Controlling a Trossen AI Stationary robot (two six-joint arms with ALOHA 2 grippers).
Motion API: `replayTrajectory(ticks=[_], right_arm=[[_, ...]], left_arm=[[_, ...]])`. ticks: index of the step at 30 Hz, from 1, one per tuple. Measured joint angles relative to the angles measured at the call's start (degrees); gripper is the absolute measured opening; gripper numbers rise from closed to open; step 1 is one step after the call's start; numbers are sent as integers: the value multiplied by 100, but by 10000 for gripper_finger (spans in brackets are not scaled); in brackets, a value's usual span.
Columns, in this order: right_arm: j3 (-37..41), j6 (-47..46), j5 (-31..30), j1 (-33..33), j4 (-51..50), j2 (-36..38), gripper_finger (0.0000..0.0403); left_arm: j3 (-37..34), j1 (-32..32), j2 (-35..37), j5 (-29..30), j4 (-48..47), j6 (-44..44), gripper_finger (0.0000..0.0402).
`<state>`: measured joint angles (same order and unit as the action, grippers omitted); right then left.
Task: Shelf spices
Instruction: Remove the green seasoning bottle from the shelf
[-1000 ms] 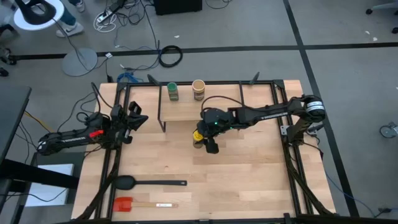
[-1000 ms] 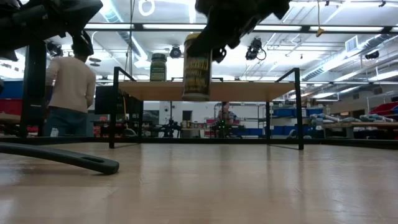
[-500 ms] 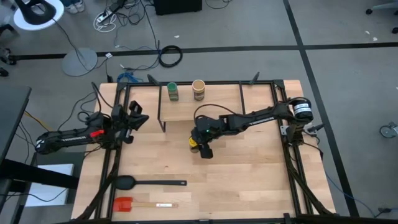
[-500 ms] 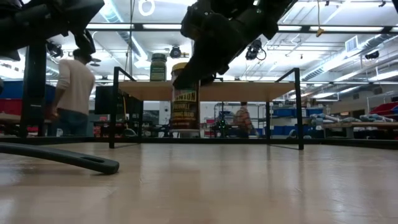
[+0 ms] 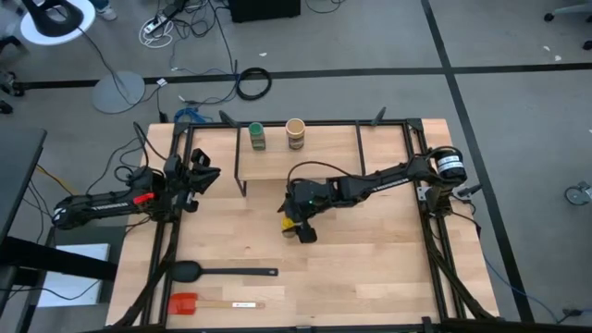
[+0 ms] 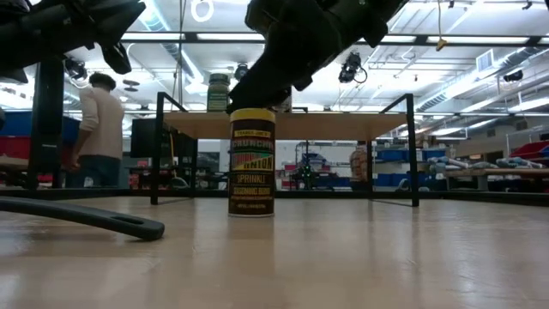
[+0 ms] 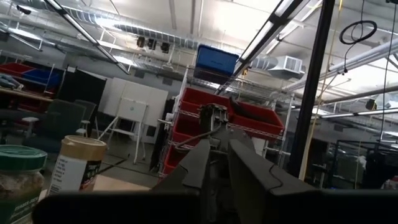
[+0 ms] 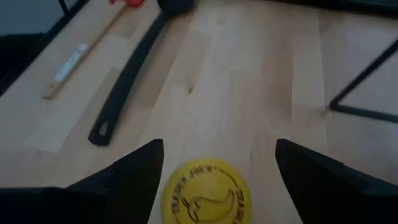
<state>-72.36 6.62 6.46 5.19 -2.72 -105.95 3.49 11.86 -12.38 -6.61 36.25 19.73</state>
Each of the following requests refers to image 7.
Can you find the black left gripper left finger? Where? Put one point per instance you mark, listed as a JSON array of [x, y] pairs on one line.
[[194, 168]]

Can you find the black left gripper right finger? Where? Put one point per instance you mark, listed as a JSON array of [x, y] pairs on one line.
[[252, 174]]

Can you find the tan lid furikake jar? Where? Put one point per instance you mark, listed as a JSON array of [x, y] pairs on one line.
[[77, 165]]

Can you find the green lid spice jar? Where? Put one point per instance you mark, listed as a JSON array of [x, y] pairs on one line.
[[18, 174]]

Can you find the red plastic bin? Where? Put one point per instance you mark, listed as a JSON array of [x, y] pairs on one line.
[[14, 68], [199, 99], [258, 116]]

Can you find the white easel board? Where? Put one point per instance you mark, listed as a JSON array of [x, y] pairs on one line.
[[132, 110]]

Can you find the blue plastic bin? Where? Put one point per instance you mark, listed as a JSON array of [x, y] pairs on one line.
[[216, 60], [42, 77]]

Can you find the white ceiling air unit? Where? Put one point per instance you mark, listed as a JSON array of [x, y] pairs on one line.
[[286, 66]]

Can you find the dark office chair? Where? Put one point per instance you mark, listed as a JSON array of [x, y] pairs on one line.
[[59, 124]]

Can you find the black frame post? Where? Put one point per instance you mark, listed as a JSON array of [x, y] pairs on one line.
[[311, 93]]

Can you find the silver ventilation duct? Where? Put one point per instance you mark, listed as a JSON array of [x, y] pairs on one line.
[[149, 31]]

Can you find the black overhead frame beam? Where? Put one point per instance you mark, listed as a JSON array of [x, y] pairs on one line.
[[267, 28]]

